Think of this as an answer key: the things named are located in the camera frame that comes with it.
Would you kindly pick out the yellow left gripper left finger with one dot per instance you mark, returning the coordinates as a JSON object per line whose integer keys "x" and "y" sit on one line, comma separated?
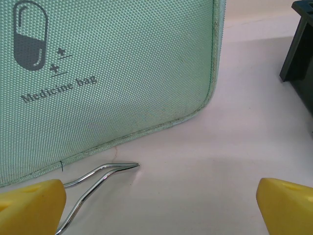
{"x": 29, "y": 210}

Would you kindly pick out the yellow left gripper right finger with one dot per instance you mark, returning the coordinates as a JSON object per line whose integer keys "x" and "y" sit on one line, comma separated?
{"x": 288, "y": 210}

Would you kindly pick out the black bin with blue legos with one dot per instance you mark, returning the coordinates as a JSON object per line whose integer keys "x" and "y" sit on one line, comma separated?
{"x": 300, "y": 49}

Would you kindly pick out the metal scissor tongs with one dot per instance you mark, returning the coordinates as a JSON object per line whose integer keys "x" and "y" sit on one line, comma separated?
{"x": 126, "y": 167}

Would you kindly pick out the mint green medicine bag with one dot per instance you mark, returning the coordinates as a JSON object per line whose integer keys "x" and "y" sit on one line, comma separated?
{"x": 122, "y": 73}

